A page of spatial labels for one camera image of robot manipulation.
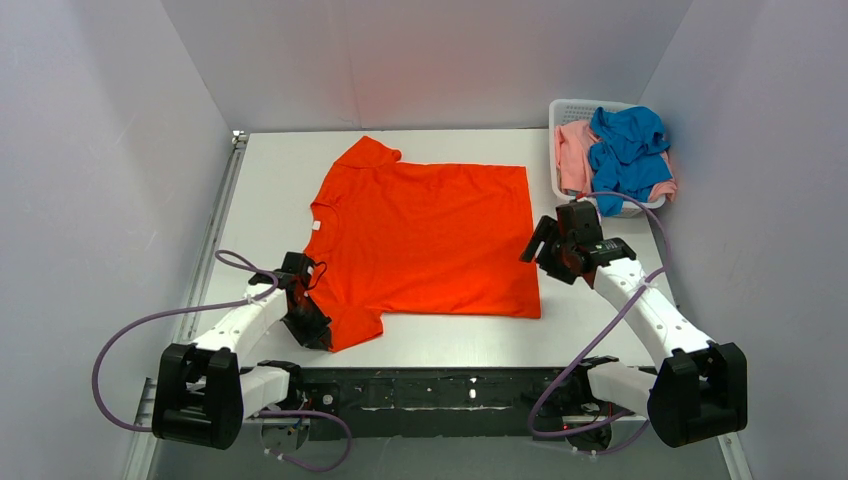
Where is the orange t shirt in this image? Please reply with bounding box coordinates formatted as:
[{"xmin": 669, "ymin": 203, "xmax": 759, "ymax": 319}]
[{"xmin": 305, "ymin": 136, "xmax": 541, "ymax": 352}]

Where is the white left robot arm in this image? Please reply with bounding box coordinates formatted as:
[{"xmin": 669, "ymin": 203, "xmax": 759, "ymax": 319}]
[{"xmin": 152, "ymin": 283, "xmax": 332, "ymax": 450}]

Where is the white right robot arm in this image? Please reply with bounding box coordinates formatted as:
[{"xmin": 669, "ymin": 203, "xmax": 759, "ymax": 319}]
[{"xmin": 521, "ymin": 216, "xmax": 748, "ymax": 448}]

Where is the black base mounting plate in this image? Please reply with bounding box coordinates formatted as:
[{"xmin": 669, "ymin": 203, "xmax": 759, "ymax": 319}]
[{"xmin": 239, "ymin": 366, "xmax": 657, "ymax": 442}]

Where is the pink t shirt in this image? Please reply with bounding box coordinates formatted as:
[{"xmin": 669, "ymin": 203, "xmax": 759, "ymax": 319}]
[{"xmin": 553, "ymin": 120, "xmax": 678, "ymax": 202}]

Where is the blue t shirt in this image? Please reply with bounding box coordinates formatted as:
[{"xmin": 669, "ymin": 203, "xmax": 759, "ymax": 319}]
[{"xmin": 588, "ymin": 106, "xmax": 672, "ymax": 216}]

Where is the white plastic laundry basket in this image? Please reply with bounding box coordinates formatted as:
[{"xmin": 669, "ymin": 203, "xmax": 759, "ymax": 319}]
[{"xmin": 549, "ymin": 99, "xmax": 678, "ymax": 218}]

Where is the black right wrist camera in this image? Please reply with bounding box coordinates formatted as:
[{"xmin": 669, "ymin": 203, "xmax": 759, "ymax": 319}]
[{"xmin": 556, "ymin": 200, "xmax": 603, "ymax": 238}]

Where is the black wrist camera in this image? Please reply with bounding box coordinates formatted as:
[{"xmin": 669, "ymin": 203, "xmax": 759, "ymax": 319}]
[
  {"xmin": 556, "ymin": 200, "xmax": 603, "ymax": 238},
  {"xmin": 276, "ymin": 252, "xmax": 327, "ymax": 291}
]

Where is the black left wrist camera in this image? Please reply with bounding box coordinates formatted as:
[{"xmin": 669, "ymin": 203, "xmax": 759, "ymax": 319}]
[{"xmin": 276, "ymin": 252, "xmax": 327, "ymax": 291}]

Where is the aluminium frame rail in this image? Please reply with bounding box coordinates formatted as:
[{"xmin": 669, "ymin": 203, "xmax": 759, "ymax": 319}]
[{"xmin": 121, "ymin": 130, "xmax": 249, "ymax": 479}]

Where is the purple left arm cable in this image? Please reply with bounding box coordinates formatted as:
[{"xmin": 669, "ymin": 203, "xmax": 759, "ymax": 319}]
[{"xmin": 91, "ymin": 249, "xmax": 354, "ymax": 475}]

